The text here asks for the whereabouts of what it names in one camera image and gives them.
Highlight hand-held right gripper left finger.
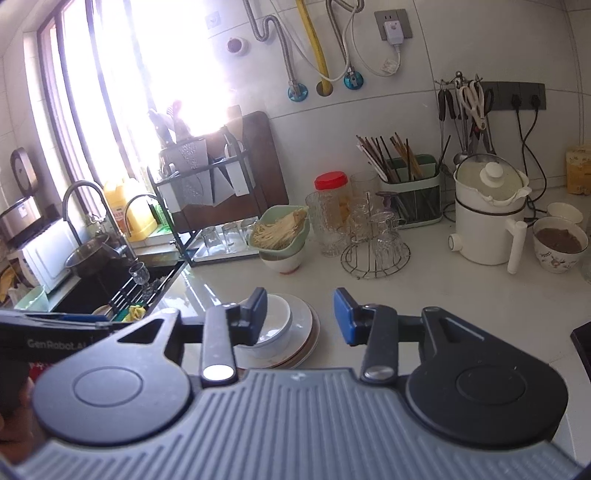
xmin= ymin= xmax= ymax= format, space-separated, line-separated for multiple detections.
xmin=117 ymin=287 xmax=269 ymax=387

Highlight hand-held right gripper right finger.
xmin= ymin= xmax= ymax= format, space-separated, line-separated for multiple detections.
xmin=333 ymin=287 xmax=490 ymax=385

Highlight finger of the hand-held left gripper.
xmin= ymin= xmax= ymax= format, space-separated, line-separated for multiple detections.
xmin=58 ymin=315 xmax=139 ymax=330

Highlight translucent plastic cup back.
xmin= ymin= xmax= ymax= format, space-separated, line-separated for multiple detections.
xmin=240 ymin=295 xmax=293 ymax=361

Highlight pink flower plate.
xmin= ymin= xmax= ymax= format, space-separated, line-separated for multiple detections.
xmin=235 ymin=294 xmax=315 ymax=366

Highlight person's left hand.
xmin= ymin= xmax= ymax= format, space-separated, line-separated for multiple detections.
xmin=0 ymin=367 xmax=42 ymax=444

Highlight black sink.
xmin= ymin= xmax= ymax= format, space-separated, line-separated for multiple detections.
xmin=50 ymin=257 xmax=186 ymax=320

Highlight green plastic container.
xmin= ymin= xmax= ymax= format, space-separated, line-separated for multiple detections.
xmin=13 ymin=285 xmax=50 ymax=311

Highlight white bowl red base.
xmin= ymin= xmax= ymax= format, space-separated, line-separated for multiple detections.
xmin=260 ymin=253 xmax=305 ymax=276

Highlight sink drain rack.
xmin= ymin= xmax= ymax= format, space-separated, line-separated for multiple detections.
xmin=107 ymin=271 xmax=179 ymax=322

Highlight steel pan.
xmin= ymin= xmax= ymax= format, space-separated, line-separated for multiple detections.
xmin=64 ymin=234 xmax=126 ymax=278

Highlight green drain basin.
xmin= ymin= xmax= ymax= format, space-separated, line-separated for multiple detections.
xmin=257 ymin=244 xmax=306 ymax=261

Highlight three drinking glasses on tray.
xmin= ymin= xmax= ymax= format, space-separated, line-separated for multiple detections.
xmin=191 ymin=223 xmax=262 ymax=265

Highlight white microwave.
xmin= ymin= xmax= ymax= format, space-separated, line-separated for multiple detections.
xmin=6 ymin=219 xmax=80 ymax=295

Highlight pale enoki mushroom bunch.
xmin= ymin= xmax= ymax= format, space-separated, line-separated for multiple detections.
xmin=253 ymin=209 xmax=308 ymax=250

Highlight textured glass pitcher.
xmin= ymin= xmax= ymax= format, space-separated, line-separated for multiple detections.
xmin=305 ymin=191 xmax=348 ymax=258

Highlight clear glass cup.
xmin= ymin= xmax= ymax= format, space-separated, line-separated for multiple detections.
xmin=347 ymin=200 xmax=376 ymax=243
xmin=372 ymin=211 xmax=407 ymax=264

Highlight green strainer basket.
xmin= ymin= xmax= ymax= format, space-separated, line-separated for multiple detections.
xmin=249 ymin=205 xmax=310 ymax=254

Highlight tall steel faucet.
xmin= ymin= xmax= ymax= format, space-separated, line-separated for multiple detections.
xmin=62 ymin=180 xmax=140 ymax=278

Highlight black dish rack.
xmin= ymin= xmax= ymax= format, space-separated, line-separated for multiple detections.
xmin=147 ymin=124 xmax=260 ymax=267

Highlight steel rice cooker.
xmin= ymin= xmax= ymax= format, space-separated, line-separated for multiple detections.
xmin=0 ymin=196 xmax=45 ymax=246

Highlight yellow oil bottle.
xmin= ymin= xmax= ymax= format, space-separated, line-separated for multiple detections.
xmin=103 ymin=177 xmax=158 ymax=241

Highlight red lid glass jar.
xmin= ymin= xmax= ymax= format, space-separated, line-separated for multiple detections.
xmin=314 ymin=171 xmax=348 ymax=217

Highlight green soap bottle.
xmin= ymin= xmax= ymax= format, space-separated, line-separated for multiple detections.
xmin=152 ymin=202 xmax=174 ymax=228

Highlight tall clear glass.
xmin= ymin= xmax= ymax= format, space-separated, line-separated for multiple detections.
xmin=349 ymin=172 xmax=380 ymax=209

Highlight green chopstick holder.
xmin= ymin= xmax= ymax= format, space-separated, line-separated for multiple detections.
xmin=379 ymin=155 xmax=443 ymax=226

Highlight small steel faucet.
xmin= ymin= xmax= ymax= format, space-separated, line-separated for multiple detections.
xmin=123 ymin=193 xmax=195 ymax=267

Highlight white utensil cup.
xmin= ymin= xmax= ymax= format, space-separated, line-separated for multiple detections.
xmin=161 ymin=184 xmax=182 ymax=214
xmin=223 ymin=159 xmax=256 ymax=198

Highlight brown cutting board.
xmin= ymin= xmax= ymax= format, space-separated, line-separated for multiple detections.
xmin=170 ymin=110 xmax=290 ymax=232

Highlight white electric pot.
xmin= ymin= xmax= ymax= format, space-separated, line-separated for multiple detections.
xmin=447 ymin=154 xmax=529 ymax=276

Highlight bundle of chopsticks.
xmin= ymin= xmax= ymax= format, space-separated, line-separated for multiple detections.
xmin=355 ymin=132 xmax=452 ymax=184

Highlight metal ladle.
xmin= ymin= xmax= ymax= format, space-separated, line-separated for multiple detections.
xmin=452 ymin=111 xmax=470 ymax=168

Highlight glass pot lid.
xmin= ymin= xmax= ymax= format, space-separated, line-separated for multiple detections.
xmin=454 ymin=154 xmax=528 ymax=202

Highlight floral ceramic bowl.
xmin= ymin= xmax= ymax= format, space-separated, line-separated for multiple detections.
xmin=532 ymin=216 xmax=583 ymax=274

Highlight window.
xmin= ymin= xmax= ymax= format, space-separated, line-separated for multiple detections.
xmin=23 ymin=0 xmax=234 ymax=209

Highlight black stove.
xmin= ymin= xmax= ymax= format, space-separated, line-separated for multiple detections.
xmin=570 ymin=322 xmax=591 ymax=357

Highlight small white bowl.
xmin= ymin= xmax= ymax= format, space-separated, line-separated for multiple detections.
xmin=547 ymin=201 xmax=585 ymax=227

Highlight yellow pipe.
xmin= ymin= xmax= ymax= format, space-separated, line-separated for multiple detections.
xmin=295 ymin=0 xmax=332 ymax=96

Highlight yellow packet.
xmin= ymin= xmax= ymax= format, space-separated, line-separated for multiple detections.
xmin=565 ymin=145 xmax=591 ymax=195

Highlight wire cup rack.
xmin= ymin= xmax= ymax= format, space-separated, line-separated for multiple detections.
xmin=340 ymin=194 xmax=412 ymax=280

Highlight white handled scissors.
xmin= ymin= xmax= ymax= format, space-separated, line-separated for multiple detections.
xmin=459 ymin=83 xmax=489 ymax=134

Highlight black power cable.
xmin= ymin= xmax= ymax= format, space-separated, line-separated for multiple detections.
xmin=509 ymin=95 xmax=536 ymax=204
xmin=529 ymin=95 xmax=550 ymax=206

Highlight white plug cable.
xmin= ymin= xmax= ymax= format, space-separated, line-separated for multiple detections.
xmin=295 ymin=0 xmax=403 ymax=82

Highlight metal hook rail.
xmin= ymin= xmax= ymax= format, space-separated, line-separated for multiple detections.
xmin=434 ymin=71 xmax=484 ymax=90

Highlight steel flexible hose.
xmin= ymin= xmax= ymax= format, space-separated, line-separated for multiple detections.
xmin=244 ymin=14 xmax=302 ymax=94

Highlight dark wall socket strip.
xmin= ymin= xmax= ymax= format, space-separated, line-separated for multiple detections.
xmin=480 ymin=81 xmax=547 ymax=112

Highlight white wall socket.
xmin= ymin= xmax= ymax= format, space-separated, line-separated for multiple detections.
xmin=373 ymin=8 xmax=415 ymax=45

